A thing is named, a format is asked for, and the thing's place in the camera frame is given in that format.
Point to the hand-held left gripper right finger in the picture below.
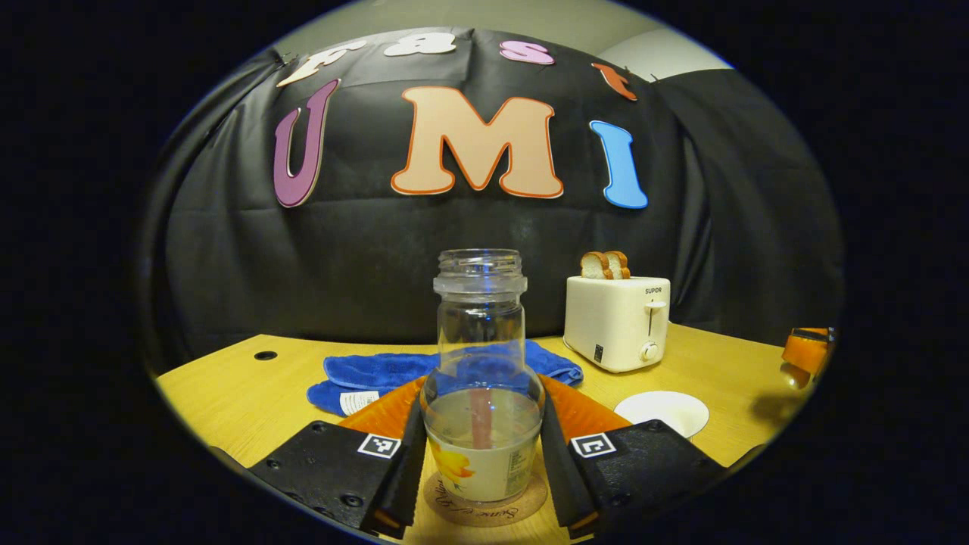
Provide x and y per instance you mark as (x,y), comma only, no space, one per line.
(560,477)

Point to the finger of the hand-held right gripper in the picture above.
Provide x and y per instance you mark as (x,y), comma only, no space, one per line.
(808,350)

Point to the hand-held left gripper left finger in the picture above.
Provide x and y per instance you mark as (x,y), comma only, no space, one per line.
(409,469)

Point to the round cork coaster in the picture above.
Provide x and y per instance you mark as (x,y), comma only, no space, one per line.
(484,513)

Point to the clear glass water bottle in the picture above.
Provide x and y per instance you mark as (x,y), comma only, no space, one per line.
(482,424)

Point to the cream teacup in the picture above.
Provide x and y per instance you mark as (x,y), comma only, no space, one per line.
(666,409)

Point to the blue towel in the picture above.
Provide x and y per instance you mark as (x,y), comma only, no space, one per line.
(371,371)

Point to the cream toaster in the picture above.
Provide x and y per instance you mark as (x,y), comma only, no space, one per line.
(613,325)

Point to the black backdrop cloth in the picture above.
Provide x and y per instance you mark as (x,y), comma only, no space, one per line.
(378,250)

